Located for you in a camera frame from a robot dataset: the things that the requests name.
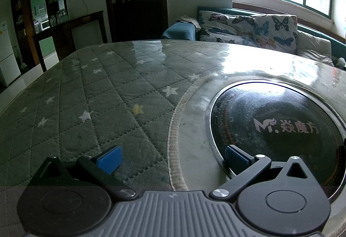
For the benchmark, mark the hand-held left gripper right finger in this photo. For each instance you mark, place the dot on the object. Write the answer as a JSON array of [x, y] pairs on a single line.
[[236, 157]]

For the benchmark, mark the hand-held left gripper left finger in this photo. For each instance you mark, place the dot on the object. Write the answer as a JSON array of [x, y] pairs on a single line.
[[110, 158]]

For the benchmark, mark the black round induction cooktop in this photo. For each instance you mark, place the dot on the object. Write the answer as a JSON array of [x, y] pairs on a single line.
[[270, 107]]

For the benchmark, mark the beige cushion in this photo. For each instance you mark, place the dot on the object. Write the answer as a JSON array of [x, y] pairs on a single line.
[[316, 59], [313, 42]]

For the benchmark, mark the dark wooden cabinet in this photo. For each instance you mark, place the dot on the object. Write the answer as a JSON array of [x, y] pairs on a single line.
[[63, 37]]

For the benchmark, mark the square butterfly print pillow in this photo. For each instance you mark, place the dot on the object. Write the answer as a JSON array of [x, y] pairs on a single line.
[[275, 31]]

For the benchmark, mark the blue towel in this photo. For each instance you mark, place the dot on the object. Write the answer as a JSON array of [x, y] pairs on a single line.
[[178, 31]]

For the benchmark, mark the white refrigerator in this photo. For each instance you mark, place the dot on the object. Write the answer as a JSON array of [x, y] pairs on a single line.
[[8, 64]]

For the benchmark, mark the black and white plush toy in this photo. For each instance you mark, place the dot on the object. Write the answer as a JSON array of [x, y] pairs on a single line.
[[342, 62]]

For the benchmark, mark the white crumpled cloth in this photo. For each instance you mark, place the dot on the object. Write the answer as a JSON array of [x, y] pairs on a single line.
[[189, 21]]

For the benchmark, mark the white microwave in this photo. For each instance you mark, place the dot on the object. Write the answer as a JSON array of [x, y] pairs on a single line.
[[45, 25]]

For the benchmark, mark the teal sofa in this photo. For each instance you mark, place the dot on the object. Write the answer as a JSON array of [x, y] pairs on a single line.
[[339, 48]]

